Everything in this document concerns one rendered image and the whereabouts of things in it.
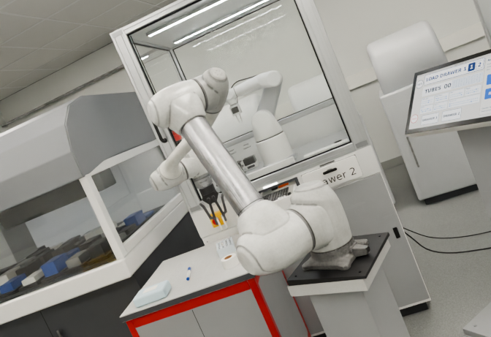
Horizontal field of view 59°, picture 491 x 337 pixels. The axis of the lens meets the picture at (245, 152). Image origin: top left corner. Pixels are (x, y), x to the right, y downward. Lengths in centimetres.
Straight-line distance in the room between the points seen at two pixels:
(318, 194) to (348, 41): 402
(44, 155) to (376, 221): 171
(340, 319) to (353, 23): 418
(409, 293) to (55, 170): 192
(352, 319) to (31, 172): 167
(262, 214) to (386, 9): 425
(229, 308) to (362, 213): 87
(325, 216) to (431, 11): 422
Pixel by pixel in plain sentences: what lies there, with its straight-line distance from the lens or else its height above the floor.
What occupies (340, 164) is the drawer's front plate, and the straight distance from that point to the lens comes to 225.
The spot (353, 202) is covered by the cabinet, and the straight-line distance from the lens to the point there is 232.
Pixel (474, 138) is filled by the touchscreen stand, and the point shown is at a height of 87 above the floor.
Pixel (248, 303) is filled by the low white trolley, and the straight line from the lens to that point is 187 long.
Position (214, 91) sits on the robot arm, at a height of 146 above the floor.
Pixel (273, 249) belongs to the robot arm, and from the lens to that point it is 132.
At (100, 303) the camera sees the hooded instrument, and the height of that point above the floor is 71.
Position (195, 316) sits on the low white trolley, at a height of 65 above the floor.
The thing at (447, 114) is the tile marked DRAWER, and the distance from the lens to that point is 201.
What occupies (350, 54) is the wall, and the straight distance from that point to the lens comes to 532.
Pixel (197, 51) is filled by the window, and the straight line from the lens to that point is 230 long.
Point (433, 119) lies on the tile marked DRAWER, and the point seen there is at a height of 100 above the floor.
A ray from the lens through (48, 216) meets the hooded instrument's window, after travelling 246.
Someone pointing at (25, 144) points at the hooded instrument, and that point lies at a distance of 247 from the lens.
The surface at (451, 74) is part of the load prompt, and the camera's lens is 209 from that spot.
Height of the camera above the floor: 138
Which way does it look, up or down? 6 degrees down
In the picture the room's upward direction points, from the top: 23 degrees counter-clockwise
